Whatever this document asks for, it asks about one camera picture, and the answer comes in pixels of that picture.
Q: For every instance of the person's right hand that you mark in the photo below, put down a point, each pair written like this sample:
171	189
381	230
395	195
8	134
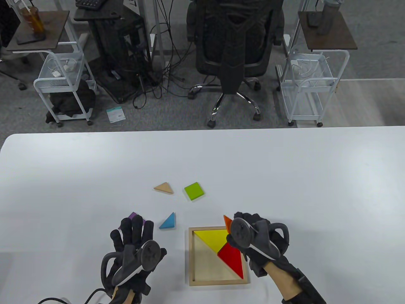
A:
253	266

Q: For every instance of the person's left hand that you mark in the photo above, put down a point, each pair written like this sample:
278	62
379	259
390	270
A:
137	231

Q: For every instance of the purple triangle tangram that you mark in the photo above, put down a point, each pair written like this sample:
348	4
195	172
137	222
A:
134	215

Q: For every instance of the red large triangle tangram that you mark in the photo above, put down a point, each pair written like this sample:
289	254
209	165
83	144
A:
232	259

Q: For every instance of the blue small triangle tangram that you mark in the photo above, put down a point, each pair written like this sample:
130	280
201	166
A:
169	222

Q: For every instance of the wooden square tray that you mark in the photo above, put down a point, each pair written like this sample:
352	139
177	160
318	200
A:
205	269

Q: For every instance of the yellow large triangle tangram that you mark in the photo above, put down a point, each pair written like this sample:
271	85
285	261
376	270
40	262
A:
212	239

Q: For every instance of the natural wood triangle tangram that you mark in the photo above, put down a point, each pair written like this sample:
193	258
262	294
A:
165	188

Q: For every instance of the orange parallelogram tangram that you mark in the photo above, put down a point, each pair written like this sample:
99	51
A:
227	221

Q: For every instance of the green square tangram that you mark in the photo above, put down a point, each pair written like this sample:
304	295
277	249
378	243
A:
194	191

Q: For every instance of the person's left forearm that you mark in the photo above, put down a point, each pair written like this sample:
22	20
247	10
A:
121	294

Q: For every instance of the person's right forearm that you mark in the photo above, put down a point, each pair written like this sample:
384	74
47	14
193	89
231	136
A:
281	278

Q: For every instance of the white packet teal edge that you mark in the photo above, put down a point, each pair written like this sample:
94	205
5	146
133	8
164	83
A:
115	115

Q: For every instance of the black bag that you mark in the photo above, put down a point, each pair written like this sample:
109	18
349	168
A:
68	101

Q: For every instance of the white charger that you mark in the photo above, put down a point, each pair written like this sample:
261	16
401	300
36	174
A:
68	67

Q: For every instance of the black computer tower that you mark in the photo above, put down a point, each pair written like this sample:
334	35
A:
110	47

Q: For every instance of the black chair base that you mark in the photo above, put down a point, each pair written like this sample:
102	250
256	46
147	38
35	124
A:
22	85

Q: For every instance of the white desk leg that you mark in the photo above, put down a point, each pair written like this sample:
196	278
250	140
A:
159	31

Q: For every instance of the black mesh office chair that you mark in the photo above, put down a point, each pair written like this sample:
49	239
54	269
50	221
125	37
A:
234	47

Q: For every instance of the brown side table top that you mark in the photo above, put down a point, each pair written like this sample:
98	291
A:
53	28
338	34

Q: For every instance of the black phone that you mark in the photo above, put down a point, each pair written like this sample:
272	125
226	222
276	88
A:
25	41

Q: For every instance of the dark desk top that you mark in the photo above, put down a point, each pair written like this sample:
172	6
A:
95	14

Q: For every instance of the black keyboard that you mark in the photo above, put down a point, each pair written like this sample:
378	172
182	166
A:
90	3

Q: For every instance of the amber drink cup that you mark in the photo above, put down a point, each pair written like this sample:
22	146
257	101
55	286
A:
35	22

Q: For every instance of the small black device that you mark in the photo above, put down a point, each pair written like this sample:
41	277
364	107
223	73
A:
313	19

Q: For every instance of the grey metal bottle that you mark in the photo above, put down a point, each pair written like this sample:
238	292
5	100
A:
327	19

